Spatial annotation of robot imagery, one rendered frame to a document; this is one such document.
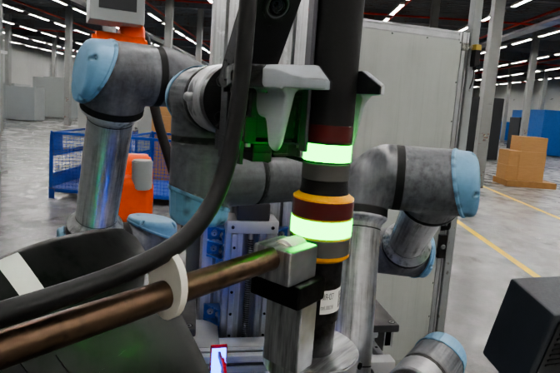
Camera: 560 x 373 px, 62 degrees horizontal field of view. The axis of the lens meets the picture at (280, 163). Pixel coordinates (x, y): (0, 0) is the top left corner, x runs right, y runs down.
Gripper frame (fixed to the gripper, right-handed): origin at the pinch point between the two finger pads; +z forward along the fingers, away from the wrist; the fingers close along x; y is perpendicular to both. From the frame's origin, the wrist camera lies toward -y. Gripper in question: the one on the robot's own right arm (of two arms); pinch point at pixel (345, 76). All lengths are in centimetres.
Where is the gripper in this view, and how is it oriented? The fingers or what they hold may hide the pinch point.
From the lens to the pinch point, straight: 31.2
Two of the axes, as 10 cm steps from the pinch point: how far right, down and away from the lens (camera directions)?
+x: -8.9, -0.1, -4.6
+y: -0.7, 9.9, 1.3
